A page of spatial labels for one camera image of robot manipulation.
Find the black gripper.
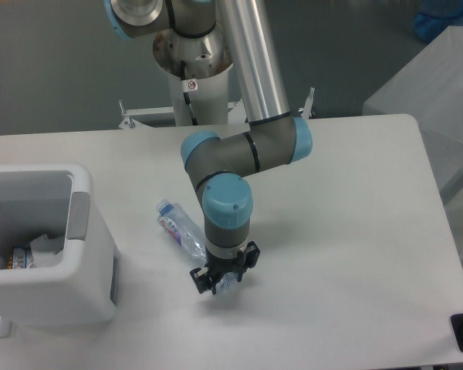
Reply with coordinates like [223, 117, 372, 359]
[189, 241, 261, 295]

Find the clear plastic water bottle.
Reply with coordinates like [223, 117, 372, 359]
[157, 200, 249, 293]

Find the white wrapper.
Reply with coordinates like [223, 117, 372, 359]
[26, 234, 65, 268]

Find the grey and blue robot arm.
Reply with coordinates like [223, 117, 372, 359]
[104, 1, 313, 293]

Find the white trash can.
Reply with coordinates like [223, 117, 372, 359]
[0, 163, 119, 326]

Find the blue object on floor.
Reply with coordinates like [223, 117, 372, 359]
[412, 1, 463, 43]

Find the white pedestal base frame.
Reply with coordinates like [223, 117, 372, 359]
[118, 86, 316, 130]

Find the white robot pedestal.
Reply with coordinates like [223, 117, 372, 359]
[153, 22, 233, 126]

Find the black pedestal cable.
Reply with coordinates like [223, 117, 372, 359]
[179, 60, 199, 126]

